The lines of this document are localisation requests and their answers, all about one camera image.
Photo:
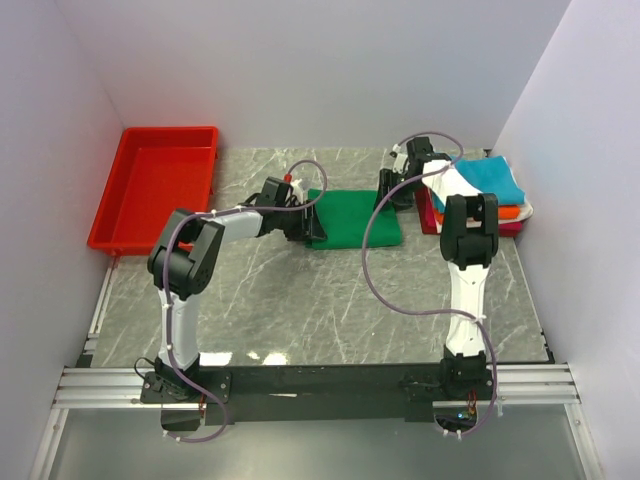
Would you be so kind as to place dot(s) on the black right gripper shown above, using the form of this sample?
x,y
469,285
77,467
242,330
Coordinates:
x,y
392,183

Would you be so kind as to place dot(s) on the magenta folded shirt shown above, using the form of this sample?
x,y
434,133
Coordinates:
x,y
506,230

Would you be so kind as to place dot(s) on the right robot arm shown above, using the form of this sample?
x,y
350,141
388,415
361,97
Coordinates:
x,y
469,240

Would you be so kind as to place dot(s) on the aluminium rail frame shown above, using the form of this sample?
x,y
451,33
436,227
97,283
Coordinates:
x,y
293,310

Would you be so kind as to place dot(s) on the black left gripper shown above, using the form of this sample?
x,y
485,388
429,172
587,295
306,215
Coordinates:
x,y
308,221

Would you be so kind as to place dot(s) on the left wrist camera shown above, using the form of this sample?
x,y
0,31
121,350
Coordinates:
x,y
297,194

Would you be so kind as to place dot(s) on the orange folded shirt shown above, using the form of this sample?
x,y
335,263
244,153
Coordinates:
x,y
507,213

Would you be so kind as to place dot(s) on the red plastic bin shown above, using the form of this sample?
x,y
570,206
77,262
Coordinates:
x,y
156,170

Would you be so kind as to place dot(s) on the teal folded shirt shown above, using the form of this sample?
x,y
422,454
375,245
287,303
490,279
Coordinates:
x,y
491,175

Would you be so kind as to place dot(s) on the green t shirt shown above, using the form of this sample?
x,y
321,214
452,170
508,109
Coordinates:
x,y
344,216

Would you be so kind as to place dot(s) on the white folded shirt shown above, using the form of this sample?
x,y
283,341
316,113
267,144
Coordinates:
x,y
525,211

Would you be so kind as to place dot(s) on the dark red folded shirt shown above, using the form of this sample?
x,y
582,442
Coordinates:
x,y
428,223

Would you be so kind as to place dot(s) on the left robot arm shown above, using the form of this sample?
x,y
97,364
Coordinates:
x,y
182,264

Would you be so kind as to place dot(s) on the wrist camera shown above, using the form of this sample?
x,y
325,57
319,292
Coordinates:
x,y
399,159
297,194

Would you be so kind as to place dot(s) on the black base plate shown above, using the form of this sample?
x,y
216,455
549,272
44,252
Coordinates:
x,y
305,393

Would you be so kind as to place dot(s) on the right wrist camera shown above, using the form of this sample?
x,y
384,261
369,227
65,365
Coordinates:
x,y
399,159

